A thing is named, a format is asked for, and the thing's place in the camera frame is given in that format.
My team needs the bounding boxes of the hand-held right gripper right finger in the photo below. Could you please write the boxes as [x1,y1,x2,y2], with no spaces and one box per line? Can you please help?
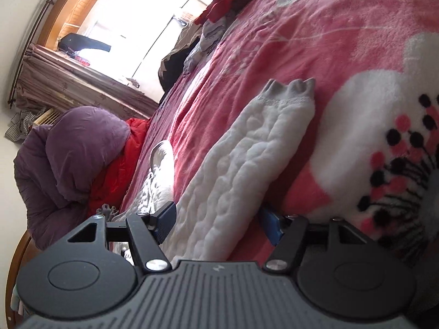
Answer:
[259,207,374,273]

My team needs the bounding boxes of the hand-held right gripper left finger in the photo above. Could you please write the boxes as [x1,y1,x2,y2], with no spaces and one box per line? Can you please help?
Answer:
[65,202,177,275]

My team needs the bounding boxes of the white fleece garment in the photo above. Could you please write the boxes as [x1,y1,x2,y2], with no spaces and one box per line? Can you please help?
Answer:
[117,78,317,263]

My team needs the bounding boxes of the grey folded garment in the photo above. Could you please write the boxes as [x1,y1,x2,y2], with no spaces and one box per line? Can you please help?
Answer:
[96,204,120,223]

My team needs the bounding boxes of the red quilt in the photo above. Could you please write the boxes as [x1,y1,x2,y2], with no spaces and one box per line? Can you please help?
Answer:
[87,117,151,213]

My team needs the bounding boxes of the purple quilt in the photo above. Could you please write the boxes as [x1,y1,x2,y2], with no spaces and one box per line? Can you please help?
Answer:
[14,106,131,251]

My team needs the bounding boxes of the dark clothing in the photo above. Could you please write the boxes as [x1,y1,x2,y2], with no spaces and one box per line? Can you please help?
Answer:
[158,38,203,93]

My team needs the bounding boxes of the brown curtain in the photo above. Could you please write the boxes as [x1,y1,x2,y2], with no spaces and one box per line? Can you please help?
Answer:
[15,43,160,120]

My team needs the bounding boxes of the checkered cloth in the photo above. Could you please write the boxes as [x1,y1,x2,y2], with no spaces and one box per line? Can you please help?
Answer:
[5,108,47,141]

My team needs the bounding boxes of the grey clothing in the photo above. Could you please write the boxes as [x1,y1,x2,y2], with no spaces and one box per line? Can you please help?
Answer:
[183,17,229,72]

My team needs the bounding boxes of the beige clothing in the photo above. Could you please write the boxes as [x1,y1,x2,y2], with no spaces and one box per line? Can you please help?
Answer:
[171,21,206,55]

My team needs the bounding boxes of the black hanging garment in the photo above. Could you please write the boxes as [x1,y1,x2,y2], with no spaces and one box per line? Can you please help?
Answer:
[58,33,112,53]

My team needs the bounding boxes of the curtain rod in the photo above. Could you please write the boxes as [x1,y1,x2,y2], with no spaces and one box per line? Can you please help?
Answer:
[7,0,91,108]

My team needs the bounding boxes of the wooden bed frame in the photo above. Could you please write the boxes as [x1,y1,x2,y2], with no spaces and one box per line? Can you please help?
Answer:
[5,231,35,316]

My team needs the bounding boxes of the wooden window frame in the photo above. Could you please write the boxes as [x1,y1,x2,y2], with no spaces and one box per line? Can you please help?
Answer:
[38,0,120,52]

